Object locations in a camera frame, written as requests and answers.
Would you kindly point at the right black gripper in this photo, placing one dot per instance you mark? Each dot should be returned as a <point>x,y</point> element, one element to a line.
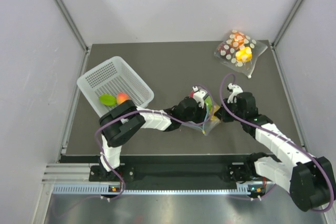
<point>222,116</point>

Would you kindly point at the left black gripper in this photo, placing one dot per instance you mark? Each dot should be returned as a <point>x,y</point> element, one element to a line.
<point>202,114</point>

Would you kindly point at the clear blue zip top bag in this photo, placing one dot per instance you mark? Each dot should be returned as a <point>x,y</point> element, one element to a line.
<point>206,128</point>

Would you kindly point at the yellow fake lemon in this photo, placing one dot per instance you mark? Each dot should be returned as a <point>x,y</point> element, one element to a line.
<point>217,115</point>

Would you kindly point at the green fake pear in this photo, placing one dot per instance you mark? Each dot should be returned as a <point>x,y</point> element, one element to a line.
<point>208,102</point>

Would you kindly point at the orange peach fake fruit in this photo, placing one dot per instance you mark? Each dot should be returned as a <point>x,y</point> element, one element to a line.
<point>121,97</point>

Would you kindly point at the red fake apple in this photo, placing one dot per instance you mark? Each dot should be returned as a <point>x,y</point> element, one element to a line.
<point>191,94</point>

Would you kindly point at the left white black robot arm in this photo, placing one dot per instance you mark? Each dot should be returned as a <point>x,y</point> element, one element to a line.
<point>122,122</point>

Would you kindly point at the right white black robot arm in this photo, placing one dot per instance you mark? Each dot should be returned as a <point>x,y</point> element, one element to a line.
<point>309,180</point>

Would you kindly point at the yellow fake fruit in dotted bag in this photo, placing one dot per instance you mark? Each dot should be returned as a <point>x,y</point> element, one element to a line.
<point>244,55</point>

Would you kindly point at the clear polka dot bag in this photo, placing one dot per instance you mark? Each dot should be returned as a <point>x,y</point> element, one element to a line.
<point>257,47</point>

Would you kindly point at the dark red fake fruit dotted bag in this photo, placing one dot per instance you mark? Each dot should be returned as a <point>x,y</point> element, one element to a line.
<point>223,49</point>

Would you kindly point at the orange fake fruit in dotted bag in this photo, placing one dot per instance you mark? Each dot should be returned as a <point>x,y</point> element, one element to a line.
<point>236,39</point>

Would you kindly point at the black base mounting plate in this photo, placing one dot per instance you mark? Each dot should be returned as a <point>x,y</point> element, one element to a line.
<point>179,172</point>

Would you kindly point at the white perforated plastic basket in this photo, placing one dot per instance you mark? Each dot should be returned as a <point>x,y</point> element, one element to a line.
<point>112,77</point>

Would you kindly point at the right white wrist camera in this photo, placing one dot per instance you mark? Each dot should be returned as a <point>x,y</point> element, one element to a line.
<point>234,91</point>

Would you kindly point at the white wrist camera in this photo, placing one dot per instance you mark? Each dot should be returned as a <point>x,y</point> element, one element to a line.
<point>199,95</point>
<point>234,91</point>

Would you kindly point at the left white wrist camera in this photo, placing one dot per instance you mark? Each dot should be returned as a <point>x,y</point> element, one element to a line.
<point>199,95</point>

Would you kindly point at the right aluminium frame post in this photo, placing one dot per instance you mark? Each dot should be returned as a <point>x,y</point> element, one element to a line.
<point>287,22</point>

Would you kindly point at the aluminium frame post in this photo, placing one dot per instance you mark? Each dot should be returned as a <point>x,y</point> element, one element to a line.
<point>287,22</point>
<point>71,24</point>

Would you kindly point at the left aluminium frame post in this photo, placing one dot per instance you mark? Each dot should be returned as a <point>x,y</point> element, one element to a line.
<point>71,24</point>

